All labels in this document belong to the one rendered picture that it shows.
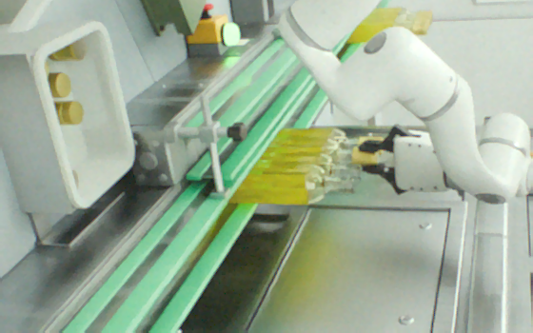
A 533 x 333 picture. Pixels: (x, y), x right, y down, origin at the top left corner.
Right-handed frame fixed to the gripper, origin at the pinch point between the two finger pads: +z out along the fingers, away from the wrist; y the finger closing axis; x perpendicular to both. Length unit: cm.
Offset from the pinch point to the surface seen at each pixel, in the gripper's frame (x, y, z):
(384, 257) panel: 11.9, -13.1, -7.0
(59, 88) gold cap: 45, 26, 22
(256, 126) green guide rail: 5.6, 6.1, 20.6
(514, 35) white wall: -563, -125, 121
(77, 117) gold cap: 43, 21, 23
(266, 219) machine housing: 1.6, -16.4, 24.5
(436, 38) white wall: -543, -125, 193
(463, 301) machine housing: 16.2, -15.5, -22.5
